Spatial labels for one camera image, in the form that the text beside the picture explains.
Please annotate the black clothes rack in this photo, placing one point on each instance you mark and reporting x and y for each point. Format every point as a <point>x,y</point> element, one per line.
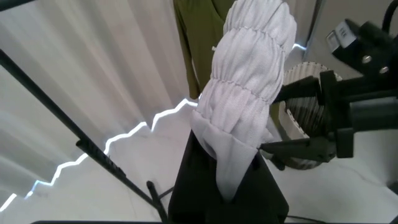
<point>93,149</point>

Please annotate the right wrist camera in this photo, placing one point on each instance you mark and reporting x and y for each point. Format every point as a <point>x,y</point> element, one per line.
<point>367,43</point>

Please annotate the white curtain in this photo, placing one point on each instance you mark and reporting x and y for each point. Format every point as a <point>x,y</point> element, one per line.
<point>93,62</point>

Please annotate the green long-sleeved shirt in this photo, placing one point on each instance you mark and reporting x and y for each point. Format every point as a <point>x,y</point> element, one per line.
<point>199,37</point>

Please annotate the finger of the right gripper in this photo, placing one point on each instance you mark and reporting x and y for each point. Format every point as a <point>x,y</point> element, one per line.
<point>304,147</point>
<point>301,90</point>

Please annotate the pale grey shorts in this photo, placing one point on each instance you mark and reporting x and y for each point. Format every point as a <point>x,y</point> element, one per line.
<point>248,77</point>

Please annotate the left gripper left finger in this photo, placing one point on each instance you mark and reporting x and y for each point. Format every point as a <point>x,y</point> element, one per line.
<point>192,193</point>

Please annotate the white laundry basket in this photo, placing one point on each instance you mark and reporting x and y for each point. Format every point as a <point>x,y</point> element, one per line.
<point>298,118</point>

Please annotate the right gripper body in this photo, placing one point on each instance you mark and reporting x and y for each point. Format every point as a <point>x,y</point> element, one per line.
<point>373,112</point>

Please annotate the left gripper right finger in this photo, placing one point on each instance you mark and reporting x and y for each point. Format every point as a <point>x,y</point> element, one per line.
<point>264,199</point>

